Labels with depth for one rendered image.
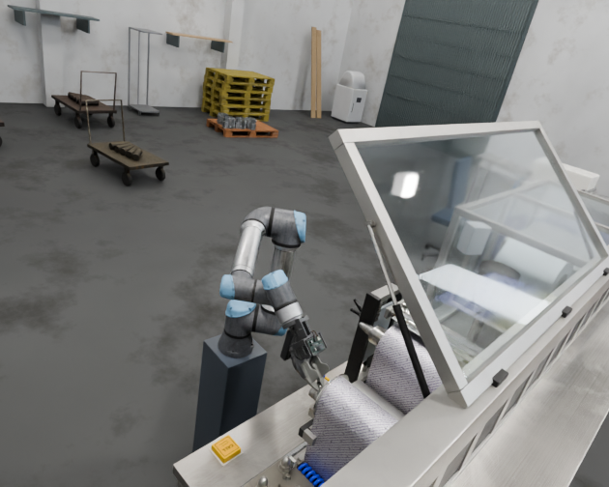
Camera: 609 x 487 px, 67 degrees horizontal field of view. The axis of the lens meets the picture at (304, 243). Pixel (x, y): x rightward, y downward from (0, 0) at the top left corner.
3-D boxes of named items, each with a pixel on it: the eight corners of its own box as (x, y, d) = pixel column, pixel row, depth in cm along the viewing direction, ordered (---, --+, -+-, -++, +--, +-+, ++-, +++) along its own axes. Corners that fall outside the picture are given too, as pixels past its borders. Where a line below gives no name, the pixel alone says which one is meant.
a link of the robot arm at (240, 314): (226, 317, 199) (229, 291, 193) (256, 322, 200) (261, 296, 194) (221, 334, 189) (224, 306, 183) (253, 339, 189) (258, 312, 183)
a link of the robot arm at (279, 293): (282, 271, 144) (283, 266, 136) (297, 302, 142) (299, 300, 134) (259, 281, 142) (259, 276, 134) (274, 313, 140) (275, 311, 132)
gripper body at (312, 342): (311, 358, 128) (293, 319, 130) (293, 366, 134) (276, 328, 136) (329, 349, 133) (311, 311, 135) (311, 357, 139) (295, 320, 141)
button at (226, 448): (227, 439, 155) (228, 434, 154) (241, 453, 151) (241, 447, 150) (211, 449, 151) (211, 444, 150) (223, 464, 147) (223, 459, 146)
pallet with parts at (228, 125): (227, 138, 851) (229, 120, 836) (204, 125, 908) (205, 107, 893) (279, 137, 927) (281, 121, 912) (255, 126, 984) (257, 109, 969)
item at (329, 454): (304, 460, 139) (315, 415, 131) (363, 520, 125) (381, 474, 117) (303, 461, 139) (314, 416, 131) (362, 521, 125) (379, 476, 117)
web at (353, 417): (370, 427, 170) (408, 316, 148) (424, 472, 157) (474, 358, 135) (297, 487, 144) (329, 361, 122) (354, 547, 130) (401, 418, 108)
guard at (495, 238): (535, 128, 162) (536, 128, 161) (604, 258, 155) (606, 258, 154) (345, 144, 89) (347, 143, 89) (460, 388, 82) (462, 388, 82)
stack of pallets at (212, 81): (247, 111, 1107) (252, 71, 1066) (270, 121, 1050) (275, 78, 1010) (199, 110, 1022) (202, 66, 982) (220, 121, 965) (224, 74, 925)
